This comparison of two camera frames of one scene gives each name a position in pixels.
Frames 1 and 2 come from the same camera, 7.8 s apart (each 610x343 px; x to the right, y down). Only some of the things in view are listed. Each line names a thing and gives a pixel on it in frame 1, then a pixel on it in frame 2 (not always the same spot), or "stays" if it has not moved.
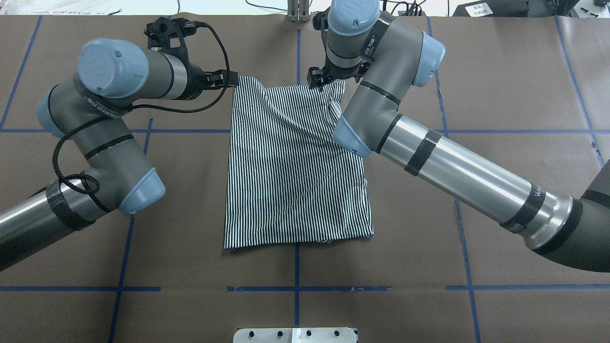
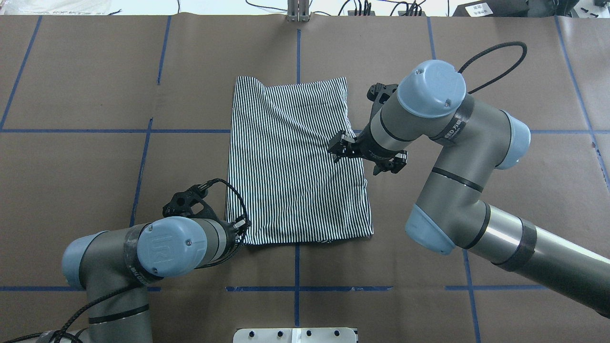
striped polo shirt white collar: x=288 y=180 stays
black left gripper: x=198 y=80 → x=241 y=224
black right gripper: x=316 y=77 → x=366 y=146
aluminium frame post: x=298 y=11 stays
